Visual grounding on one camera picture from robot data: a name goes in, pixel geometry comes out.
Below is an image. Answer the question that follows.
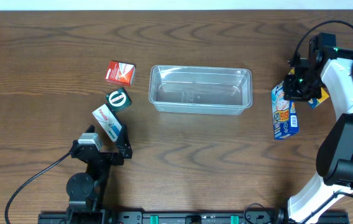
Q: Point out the red medicine box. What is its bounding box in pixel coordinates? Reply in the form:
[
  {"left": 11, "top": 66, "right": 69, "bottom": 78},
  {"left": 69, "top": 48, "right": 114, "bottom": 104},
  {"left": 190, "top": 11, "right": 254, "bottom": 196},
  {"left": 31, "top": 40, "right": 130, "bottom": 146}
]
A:
[{"left": 104, "top": 61, "right": 136, "bottom": 86}]

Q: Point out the blue Kool Fever box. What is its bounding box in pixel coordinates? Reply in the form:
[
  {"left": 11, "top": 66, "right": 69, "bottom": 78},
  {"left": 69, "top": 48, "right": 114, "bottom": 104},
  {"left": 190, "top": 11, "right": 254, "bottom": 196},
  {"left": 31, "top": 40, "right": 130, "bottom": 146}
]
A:
[{"left": 271, "top": 81, "right": 299, "bottom": 140}]

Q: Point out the yellow medicine box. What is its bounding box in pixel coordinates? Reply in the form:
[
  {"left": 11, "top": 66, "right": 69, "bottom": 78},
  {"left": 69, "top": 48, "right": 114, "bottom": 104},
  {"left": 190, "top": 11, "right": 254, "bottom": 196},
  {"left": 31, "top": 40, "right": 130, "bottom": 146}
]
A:
[{"left": 283, "top": 67, "right": 329, "bottom": 108}]

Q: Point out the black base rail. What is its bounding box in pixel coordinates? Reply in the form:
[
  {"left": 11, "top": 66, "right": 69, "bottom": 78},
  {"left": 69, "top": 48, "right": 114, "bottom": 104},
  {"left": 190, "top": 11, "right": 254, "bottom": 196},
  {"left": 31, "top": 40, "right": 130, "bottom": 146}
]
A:
[{"left": 38, "top": 210, "right": 351, "bottom": 224}]

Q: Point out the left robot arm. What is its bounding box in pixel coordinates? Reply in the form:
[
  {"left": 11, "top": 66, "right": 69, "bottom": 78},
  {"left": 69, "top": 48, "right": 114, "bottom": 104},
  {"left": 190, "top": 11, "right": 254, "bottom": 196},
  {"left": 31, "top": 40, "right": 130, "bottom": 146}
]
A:
[{"left": 65, "top": 124, "right": 132, "bottom": 224}]

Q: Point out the clear plastic container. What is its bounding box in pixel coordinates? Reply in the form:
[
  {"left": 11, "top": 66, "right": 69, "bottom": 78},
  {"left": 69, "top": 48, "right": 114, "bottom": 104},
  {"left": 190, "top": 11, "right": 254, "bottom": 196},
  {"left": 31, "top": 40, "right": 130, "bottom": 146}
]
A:
[{"left": 149, "top": 65, "right": 252, "bottom": 115}]

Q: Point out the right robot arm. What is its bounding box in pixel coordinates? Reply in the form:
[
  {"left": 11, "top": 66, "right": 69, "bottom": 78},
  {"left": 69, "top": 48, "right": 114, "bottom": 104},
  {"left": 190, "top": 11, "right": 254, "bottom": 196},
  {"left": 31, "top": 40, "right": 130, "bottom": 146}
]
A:
[{"left": 283, "top": 32, "right": 353, "bottom": 223}]

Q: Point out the white Panadol box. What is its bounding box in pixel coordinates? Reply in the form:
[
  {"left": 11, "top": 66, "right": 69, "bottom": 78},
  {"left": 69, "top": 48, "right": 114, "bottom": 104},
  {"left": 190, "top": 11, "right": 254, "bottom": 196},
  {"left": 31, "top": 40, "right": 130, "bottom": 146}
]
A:
[{"left": 92, "top": 104, "right": 122, "bottom": 142}]

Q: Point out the green round-logo box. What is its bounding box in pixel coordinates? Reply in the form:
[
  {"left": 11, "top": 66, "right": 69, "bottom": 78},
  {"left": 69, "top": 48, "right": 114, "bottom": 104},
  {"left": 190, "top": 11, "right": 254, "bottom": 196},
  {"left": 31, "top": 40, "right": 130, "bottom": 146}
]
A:
[{"left": 105, "top": 88, "right": 132, "bottom": 112}]

